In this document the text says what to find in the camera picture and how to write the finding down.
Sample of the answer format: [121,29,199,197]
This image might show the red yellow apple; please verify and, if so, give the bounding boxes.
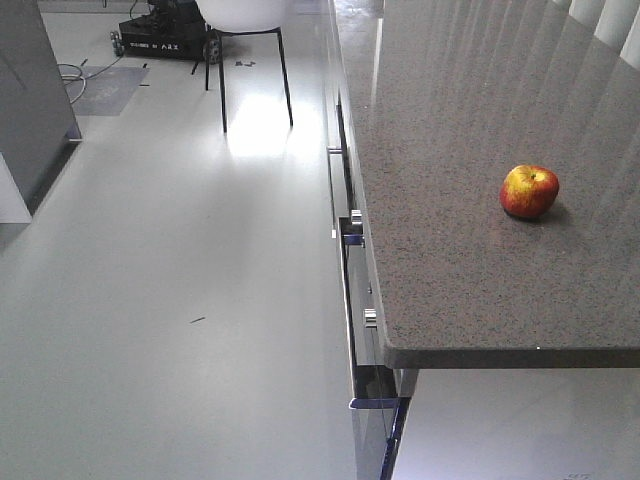
[499,165,560,219]

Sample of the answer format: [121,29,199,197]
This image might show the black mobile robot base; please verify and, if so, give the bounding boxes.
[110,0,220,63]

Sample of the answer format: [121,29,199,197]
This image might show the grey stone kitchen counter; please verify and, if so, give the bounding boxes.
[328,1,639,479]

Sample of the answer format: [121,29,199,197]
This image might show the white chair black legs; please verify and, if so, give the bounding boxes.
[196,0,294,133]

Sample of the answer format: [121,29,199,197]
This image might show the grey cabinet left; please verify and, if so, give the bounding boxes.
[1,1,81,213]

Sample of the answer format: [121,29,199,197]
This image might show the silver drawer handle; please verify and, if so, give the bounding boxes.
[363,308,377,329]

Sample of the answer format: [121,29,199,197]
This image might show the white floor cable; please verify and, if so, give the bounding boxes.
[57,54,121,105]

